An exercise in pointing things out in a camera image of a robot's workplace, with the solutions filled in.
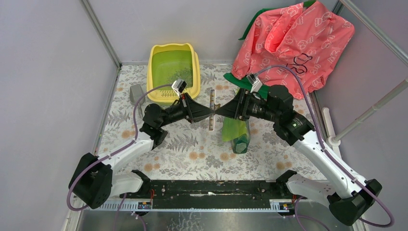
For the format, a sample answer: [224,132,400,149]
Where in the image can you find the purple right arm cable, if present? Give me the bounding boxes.
[253,64,395,231]

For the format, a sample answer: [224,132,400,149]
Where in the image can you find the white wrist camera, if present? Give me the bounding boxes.
[171,79,187,94]
[246,74,263,93]

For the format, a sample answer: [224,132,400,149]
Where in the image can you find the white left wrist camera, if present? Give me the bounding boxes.
[171,79,187,94]

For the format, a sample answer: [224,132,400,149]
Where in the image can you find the green litter bag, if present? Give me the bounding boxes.
[221,88,252,154]

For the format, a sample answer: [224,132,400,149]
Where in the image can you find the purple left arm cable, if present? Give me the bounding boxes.
[66,84,179,231]

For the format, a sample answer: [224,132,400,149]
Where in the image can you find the white metal pole stand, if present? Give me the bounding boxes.
[322,78,408,182]

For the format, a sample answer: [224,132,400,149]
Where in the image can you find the green cloth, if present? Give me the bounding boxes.
[224,0,315,90]

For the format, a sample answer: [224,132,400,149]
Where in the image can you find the yellow litter box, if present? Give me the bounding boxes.
[146,43,201,99]

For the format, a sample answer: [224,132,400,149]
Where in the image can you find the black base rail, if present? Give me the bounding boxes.
[120,180,296,210]

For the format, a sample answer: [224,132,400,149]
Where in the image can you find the brown bag clip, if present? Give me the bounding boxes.
[208,89,220,131]

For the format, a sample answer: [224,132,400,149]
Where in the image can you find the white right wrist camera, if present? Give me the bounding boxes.
[246,74,263,93]

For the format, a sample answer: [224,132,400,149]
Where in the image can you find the green litter pile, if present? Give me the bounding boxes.
[163,67,193,88]

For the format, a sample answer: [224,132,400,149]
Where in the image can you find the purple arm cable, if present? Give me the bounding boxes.
[253,64,395,231]
[66,84,179,231]

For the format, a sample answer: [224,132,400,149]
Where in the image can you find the silver metal scoop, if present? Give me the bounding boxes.
[129,84,145,117]

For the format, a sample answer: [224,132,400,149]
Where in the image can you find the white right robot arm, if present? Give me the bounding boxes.
[180,85,382,226]

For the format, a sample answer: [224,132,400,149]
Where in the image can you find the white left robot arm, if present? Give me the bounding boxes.
[66,97,193,211]

